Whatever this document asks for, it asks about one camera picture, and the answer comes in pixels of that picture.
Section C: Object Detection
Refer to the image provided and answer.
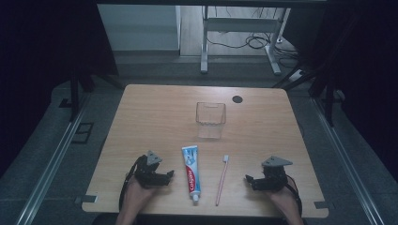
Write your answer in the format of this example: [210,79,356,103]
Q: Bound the white blue red toothpaste tube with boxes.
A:
[181,144,202,205]

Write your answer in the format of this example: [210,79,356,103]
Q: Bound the white metal desk frame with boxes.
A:
[200,5,292,76]

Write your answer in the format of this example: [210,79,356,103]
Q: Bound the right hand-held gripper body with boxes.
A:
[260,156,294,192]

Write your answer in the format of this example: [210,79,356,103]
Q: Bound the aluminium floor rail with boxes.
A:
[14,93,92,225]
[311,97,385,225]

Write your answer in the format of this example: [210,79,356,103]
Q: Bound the person's right hand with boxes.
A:
[266,187,300,218]

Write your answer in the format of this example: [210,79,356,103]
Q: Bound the pink white toothbrush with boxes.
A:
[214,154,230,207]

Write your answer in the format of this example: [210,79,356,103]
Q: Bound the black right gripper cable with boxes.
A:
[283,173,304,217]

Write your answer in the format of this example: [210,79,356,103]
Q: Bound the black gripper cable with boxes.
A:
[118,155,146,211]
[283,173,304,217]

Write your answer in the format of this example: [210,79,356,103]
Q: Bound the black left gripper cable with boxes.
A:
[118,155,146,211]

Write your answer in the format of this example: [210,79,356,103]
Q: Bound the black metal stand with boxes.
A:
[69,68,95,124]
[308,76,337,128]

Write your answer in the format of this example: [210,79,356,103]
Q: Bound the white power strip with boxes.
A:
[288,68,306,83]

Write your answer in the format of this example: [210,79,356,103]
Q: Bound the dark curtain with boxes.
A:
[283,0,398,176]
[0,0,119,177]

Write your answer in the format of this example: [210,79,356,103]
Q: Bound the black floor cables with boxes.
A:
[206,6,301,68]

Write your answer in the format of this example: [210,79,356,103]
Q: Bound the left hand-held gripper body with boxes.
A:
[134,150,167,189]

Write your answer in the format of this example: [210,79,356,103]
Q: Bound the person's left hand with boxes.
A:
[120,176,160,215]

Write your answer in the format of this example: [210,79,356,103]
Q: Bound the clear plastic cup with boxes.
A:
[195,101,227,140]

